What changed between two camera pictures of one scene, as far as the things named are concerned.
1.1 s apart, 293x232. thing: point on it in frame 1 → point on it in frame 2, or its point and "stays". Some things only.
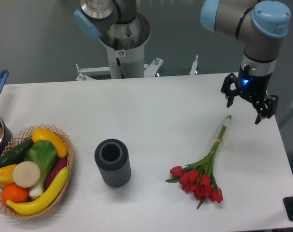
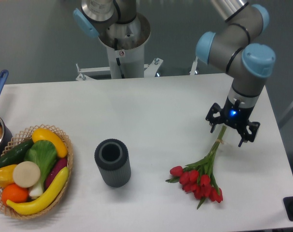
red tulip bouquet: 198,178 stays
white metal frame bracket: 150,70 stays
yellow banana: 46,202 stays
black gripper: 253,87 → 236,114
